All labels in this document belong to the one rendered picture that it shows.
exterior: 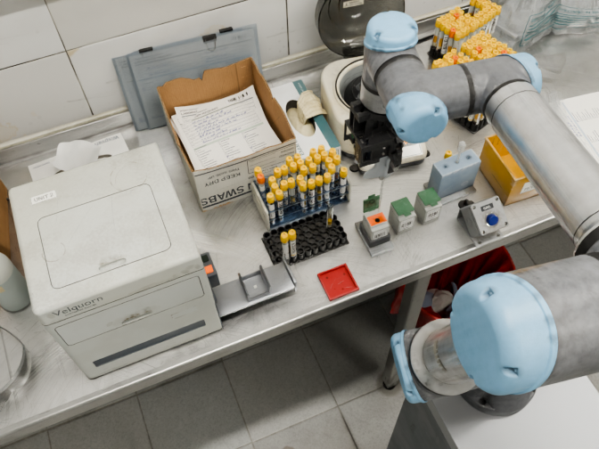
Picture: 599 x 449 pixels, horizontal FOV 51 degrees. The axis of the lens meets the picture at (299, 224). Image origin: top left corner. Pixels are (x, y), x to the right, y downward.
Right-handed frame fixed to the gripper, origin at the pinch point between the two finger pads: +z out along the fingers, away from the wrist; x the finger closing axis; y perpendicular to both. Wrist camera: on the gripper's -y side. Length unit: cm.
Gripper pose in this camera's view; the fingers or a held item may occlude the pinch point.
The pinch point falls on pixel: (383, 171)
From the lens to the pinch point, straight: 122.1
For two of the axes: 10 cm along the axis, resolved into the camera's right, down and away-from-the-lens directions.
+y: -9.3, 3.2, -1.9
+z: 0.2, 5.5, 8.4
